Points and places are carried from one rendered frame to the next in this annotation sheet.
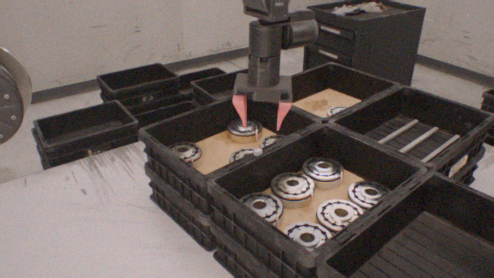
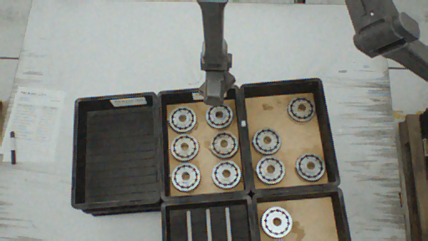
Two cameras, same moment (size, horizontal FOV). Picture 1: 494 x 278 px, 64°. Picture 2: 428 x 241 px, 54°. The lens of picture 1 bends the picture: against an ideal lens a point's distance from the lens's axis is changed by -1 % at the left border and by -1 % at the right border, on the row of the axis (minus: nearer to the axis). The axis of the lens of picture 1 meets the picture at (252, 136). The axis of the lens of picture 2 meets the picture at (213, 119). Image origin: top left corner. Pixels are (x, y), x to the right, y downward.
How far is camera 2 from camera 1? 145 cm
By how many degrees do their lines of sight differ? 75
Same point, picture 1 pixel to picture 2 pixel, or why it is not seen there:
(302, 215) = (205, 139)
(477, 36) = not seen: outside the picture
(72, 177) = (365, 69)
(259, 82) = not seen: hidden behind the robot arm
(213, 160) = (288, 128)
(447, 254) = (132, 179)
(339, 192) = (206, 173)
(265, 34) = not seen: hidden behind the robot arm
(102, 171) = (362, 88)
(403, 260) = (145, 156)
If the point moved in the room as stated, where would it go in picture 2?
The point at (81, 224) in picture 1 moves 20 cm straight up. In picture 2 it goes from (308, 61) to (317, 37)
